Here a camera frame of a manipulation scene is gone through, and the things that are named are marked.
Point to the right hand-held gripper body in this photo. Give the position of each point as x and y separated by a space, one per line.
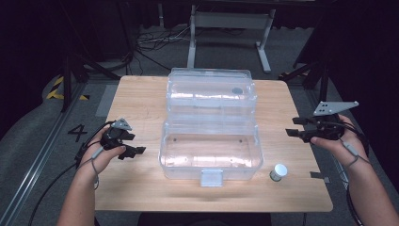
326 130

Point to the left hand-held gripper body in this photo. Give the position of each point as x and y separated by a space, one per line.
116 136

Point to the clear plastic storage box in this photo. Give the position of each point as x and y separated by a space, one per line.
211 150

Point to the person's right hand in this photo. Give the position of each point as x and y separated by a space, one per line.
348 147

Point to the person's left hand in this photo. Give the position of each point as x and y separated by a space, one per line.
100 160

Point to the small white-capped bottle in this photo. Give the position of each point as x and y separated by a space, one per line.
278 172

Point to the black tape piece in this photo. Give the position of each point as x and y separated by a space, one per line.
320 176

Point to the black metal stand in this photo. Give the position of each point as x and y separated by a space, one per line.
313 75
66 81

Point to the yellow black striped tape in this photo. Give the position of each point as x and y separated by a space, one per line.
55 94

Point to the aluminium floor rail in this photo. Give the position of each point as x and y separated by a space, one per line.
34 166
340 169

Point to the white metal table frame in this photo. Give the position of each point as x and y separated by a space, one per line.
230 20

